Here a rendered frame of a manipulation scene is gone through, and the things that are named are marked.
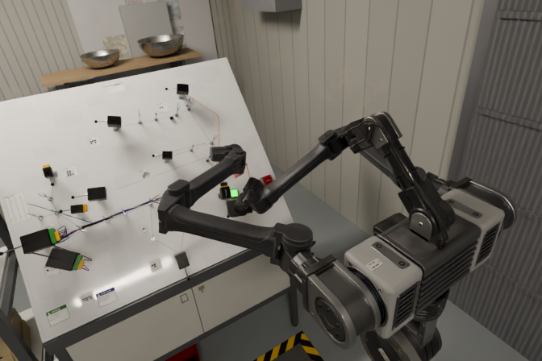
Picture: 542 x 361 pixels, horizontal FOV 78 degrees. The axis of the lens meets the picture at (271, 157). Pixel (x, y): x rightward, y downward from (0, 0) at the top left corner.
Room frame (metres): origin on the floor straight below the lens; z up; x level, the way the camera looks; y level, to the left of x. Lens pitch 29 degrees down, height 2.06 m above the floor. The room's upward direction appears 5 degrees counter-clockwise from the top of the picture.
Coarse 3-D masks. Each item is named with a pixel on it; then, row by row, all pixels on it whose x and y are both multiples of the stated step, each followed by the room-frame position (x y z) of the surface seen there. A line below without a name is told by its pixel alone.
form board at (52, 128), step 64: (192, 64) 1.84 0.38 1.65; (0, 128) 1.36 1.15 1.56; (64, 128) 1.43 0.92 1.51; (128, 128) 1.50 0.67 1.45; (192, 128) 1.59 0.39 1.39; (0, 192) 1.18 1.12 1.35; (64, 192) 1.23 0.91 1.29; (128, 192) 1.29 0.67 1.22; (128, 256) 1.10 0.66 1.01; (192, 256) 1.15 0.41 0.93
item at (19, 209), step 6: (6, 198) 1.17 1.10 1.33; (12, 198) 1.17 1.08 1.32; (18, 198) 1.17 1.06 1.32; (24, 198) 1.18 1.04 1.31; (6, 204) 1.15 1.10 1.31; (12, 204) 1.15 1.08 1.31; (18, 204) 1.16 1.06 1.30; (24, 204) 1.16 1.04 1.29; (12, 210) 1.14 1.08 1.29; (18, 210) 1.14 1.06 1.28; (24, 210) 1.15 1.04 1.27; (12, 216) 1.12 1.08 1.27; (18, 216) 1.13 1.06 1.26; (24, 216) 1.13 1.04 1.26; (30, 216) 1.14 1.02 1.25; (12, 222) 1.10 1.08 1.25
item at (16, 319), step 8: (16, 312) 1.03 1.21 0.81; (16, 320) 0.99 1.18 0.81; (16, 328) 0.95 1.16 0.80; (24, 328) 1.00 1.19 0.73; (24, 336) 0.96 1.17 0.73; (0, 344) 0.85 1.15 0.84; (0, 352) 0.82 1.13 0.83; (8, 352) 0.82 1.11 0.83; (0, 360) 0.80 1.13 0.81; (8, 360) 0.80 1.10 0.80; (16, 360) 0.81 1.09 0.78
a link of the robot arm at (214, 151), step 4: (212, 148) 1.18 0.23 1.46; (216, 148) 1.19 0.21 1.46; (220, 148) 1.19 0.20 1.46; (224, 148) 1.19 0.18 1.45; (232, 148) 1.17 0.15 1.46; (236, 148) 1.17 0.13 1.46; (240, 148) 1.17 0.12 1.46; (212, 152) 1.16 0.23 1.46; (216, 152) 1.16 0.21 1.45; (220, 152) 1.17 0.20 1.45; (224, 152) 1.17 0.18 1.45; (228, 152) 1.17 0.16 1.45; (236, 152) 1.13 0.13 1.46; (240, 152) 1.13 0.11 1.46; (212, 156) 1.15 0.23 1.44; (216, 156) 1.15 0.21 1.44; (220, 156) 1.16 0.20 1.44; (224, 156) 1.16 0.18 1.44; (212, 160) 1.15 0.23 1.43; (216, 160) 1.15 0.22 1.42; (220, 160) 1.16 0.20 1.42
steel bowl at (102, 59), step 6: (84, 54) 3.12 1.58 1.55; (90, 54) 3.17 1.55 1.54; (96, 54) 3.21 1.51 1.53; (102, 54) 3.23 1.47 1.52; (108, 54) 3.23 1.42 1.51; (114, 54) 3.02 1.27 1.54; (84, 60) 2.95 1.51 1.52; (90, 60) 2.93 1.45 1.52; (96, 60) 2.93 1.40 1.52; (102, 60) 2.94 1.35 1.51; (108, 60) 2.97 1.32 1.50; (114, 60) 3.02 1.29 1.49; (90, 66) 2.97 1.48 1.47; (96, 66) 2.96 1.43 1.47; (102, 66) 2.97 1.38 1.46; (108, 66) 3.03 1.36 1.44
